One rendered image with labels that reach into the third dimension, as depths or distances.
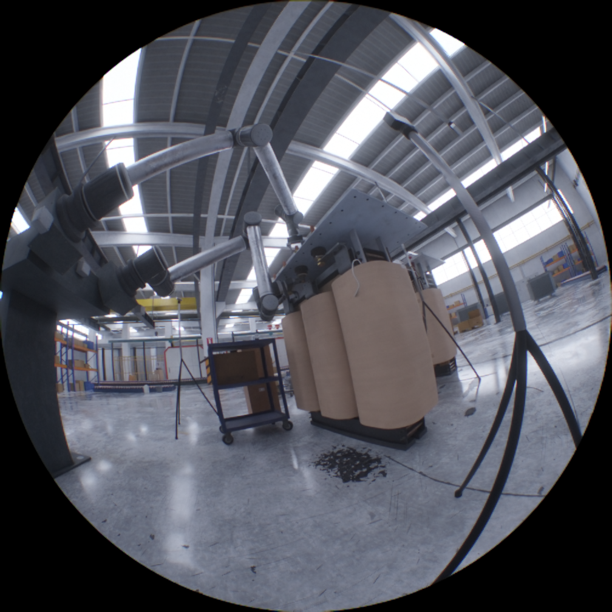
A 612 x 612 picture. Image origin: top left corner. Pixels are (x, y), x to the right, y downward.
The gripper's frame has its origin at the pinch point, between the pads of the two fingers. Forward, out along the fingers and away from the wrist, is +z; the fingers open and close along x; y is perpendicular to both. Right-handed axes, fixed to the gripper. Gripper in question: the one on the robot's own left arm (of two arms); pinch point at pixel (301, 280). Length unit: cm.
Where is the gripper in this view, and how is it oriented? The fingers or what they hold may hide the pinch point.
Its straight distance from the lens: 156.3
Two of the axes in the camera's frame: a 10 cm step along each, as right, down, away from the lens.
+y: -3.8, -9.0, 2.1
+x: -1.4, 2.8, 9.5
